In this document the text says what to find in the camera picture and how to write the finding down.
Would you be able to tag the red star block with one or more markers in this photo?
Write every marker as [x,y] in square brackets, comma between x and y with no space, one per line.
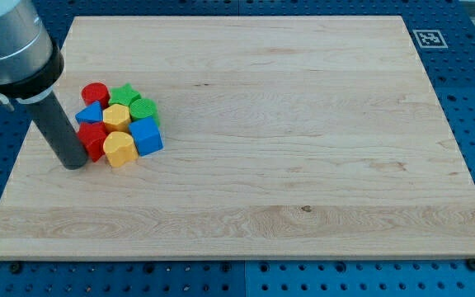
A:
[93,136]

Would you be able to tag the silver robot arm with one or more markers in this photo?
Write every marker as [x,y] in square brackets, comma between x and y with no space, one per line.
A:
[30,60]

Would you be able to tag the yellow heart block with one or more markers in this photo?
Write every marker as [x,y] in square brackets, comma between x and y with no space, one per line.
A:
[119,148]

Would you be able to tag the green star block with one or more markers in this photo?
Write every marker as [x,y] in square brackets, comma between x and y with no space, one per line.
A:
[124,95]

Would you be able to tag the light wooden board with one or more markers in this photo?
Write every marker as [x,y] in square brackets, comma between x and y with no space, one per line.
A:
[285,138]

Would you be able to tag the blue cube block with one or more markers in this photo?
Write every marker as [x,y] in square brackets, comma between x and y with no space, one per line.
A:
[146,136]

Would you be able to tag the green cylinder block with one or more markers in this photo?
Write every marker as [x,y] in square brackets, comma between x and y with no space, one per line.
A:
[144,108]

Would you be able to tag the yellow hexagon block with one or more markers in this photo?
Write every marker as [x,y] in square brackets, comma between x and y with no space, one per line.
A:
[116,118]

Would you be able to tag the blue triangle block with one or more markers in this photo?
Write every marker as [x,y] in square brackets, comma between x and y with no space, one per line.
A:
[90,114]

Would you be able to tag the red cylinder block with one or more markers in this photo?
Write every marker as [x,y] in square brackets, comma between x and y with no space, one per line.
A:
[96,92]

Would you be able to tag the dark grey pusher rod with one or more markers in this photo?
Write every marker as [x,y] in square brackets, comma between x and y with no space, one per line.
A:
[51,120]

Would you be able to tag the white fiducial marker tag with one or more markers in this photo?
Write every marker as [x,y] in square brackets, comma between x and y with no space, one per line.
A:
[430,39]

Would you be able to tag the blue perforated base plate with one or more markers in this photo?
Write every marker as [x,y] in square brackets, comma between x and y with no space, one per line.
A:
[452,73]

